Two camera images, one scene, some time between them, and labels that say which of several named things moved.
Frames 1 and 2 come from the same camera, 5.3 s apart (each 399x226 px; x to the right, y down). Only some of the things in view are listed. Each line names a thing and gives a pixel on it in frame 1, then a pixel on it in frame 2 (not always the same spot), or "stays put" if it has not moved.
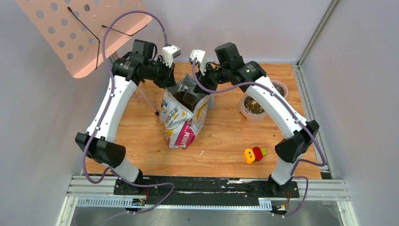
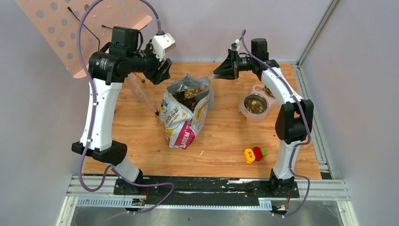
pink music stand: x=73 y=29 stays put
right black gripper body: x=211 y=79 to x=236 y=62
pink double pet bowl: x=252 y=109 stays put
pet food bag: x=183 y=112 stays put
